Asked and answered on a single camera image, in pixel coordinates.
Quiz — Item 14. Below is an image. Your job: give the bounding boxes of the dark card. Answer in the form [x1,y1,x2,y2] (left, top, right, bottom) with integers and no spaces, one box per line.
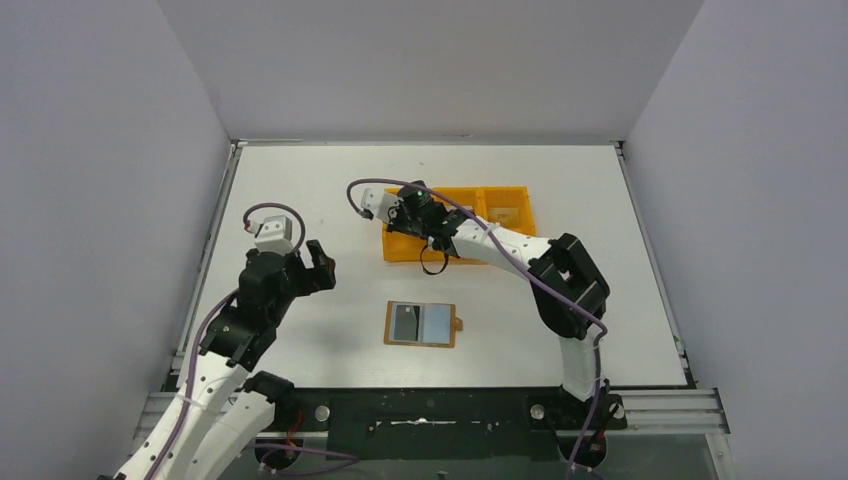
[389,303,423,342]

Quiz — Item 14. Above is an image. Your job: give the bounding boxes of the tan leather card holder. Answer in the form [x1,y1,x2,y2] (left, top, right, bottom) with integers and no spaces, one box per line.
[383,301,464,348]

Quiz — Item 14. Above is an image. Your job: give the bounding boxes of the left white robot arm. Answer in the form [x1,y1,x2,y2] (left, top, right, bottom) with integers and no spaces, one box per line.
[114,240,336,479]

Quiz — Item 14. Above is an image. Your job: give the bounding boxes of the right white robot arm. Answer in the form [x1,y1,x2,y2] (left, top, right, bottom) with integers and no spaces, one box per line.
[362,181,610,427]

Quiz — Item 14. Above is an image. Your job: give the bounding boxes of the orange three-compartment tray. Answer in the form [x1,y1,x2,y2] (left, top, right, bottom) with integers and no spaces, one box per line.
[381,186,536,263]

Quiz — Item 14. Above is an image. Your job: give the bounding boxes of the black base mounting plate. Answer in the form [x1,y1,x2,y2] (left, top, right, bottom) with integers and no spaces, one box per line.
[257,386,628,461]

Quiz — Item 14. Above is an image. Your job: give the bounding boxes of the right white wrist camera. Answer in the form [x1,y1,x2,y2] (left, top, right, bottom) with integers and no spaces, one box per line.
[359,188,399,225]

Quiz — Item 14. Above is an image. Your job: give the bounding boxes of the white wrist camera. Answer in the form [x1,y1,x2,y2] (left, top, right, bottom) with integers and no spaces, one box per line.
[245,215,295,256]
[359,188,399,225]

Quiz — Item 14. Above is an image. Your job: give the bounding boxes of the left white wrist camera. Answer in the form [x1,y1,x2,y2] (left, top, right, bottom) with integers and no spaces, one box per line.
[245,215,295,256]

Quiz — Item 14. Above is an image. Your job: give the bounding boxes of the aluminium frame rail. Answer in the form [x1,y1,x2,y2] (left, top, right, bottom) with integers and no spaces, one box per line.
[109,139,247,479]

